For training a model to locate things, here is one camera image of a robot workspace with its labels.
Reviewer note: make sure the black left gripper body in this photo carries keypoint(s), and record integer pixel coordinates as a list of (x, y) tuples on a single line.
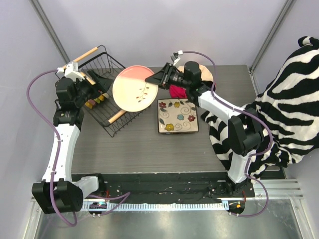
[(92, 86)]

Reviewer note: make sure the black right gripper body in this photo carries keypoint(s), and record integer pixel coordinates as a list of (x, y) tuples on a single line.
[(165, 77)]

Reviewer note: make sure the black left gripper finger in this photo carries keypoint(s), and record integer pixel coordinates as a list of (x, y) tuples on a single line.
[(103, 84), (94, 76)]

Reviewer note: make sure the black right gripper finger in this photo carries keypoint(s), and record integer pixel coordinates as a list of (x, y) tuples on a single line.
[(158, 78), (172, 66)]

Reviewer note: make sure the cream round plate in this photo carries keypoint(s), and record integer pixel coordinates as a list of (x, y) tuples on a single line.
[(130, 90)]

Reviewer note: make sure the cream flower square plate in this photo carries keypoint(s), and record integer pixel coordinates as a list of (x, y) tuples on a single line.
[(177, 116)]

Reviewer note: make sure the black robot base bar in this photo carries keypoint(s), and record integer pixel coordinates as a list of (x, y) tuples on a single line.
[(173, 188)]

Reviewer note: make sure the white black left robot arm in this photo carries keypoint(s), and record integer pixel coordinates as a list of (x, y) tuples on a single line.
[(56, 192)]

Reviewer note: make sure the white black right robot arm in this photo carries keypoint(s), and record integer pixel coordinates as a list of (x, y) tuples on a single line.
[(245, 132)]

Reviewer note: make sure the pink dotted round plate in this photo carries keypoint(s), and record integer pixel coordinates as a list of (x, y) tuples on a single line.
[(92, 102)]

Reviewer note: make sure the red folded cloth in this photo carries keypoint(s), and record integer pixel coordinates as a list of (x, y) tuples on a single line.
[(177, 92)]

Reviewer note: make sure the beige black bucket hat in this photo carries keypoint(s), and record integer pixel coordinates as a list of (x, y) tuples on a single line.
[(206, 77)]

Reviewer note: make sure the zebra striped blanket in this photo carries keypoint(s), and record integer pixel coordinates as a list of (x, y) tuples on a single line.
[(289, 106)]

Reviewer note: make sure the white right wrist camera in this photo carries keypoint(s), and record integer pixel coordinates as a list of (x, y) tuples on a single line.
[(175, 57)]

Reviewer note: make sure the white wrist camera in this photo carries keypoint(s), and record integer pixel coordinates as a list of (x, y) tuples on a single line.
[(71, 71), (175, 57)]

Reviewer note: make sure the black wire dish rack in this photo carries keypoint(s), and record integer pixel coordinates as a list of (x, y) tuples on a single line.
[(107, 113)]

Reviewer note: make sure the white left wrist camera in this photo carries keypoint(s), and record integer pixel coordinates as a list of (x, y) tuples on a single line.
[(71, 71)]

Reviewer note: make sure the grey slotted cable duct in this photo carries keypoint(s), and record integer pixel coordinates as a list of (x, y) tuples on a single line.
[(89, 206)]

